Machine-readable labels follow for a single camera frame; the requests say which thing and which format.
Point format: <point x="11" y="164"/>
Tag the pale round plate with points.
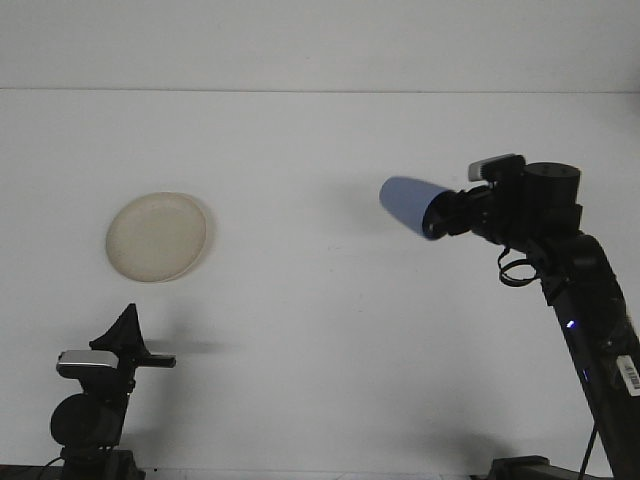
<point x="155" y="237"/>

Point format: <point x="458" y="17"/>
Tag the pale blue cup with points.
<point x="405" y="202"/>

